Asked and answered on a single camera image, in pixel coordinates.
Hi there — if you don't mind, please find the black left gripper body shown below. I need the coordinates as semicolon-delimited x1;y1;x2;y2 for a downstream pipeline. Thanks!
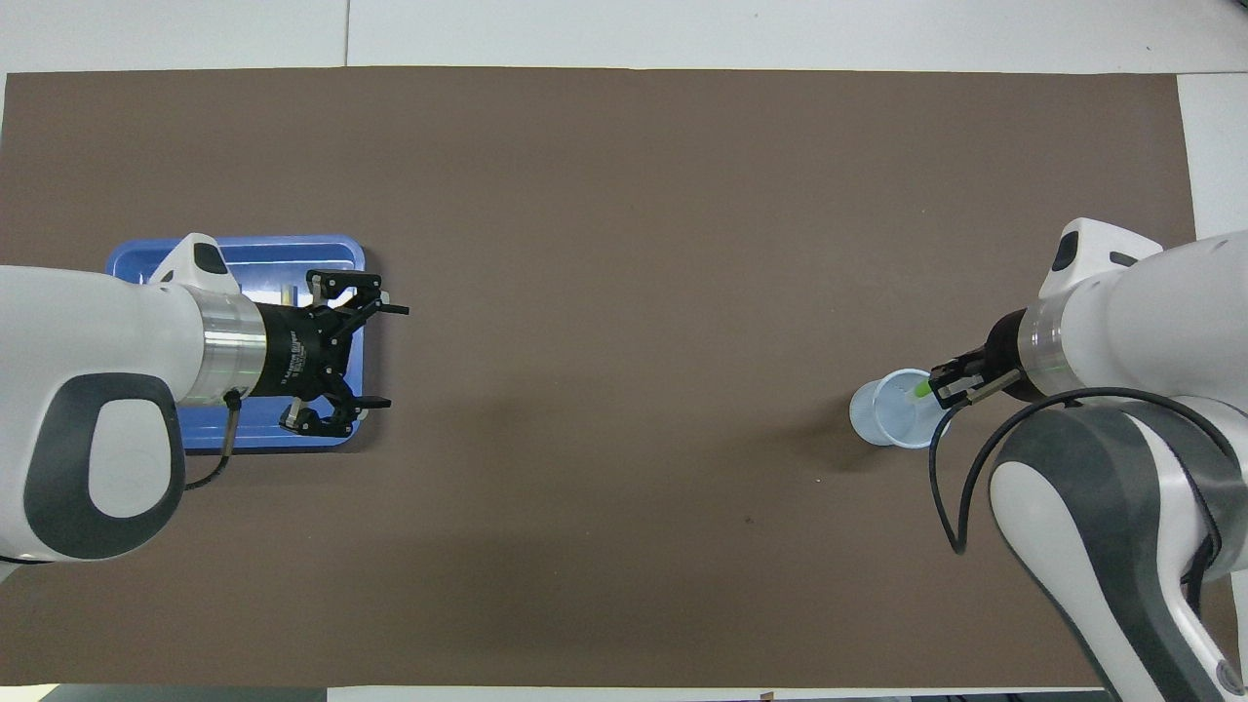
255;302;342;401

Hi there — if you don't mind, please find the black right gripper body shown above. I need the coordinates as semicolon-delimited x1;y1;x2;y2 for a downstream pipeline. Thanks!
983;310;1025;397

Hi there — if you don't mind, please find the translucent plastic cup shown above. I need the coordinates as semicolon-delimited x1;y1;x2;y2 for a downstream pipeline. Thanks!
849;369;953;449

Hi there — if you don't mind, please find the blue plastic tray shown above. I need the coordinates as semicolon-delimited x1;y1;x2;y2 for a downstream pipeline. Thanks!
105;234;367;449

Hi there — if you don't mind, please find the brown table mat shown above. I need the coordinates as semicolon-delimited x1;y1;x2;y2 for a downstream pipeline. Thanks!
0;66;1244;689

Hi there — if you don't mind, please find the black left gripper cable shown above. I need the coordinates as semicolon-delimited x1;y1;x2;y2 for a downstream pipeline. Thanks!
183;388;245;491

